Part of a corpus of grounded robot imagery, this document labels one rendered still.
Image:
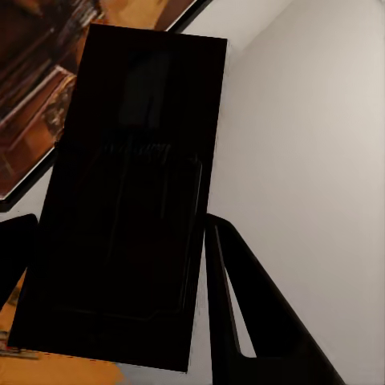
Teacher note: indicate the cabinet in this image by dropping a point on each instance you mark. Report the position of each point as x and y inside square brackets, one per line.
[53, 369]

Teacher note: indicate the picture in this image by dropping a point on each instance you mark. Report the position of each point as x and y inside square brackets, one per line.
[41, 46]

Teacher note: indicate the mousetrap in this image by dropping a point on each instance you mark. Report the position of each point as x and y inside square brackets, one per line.
[117, 253]
[11, 352]
[14, 297]

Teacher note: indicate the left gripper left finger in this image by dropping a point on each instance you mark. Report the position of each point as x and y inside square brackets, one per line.
[16, 249]

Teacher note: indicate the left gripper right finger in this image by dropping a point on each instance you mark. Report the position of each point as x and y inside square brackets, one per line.
[287, 353]

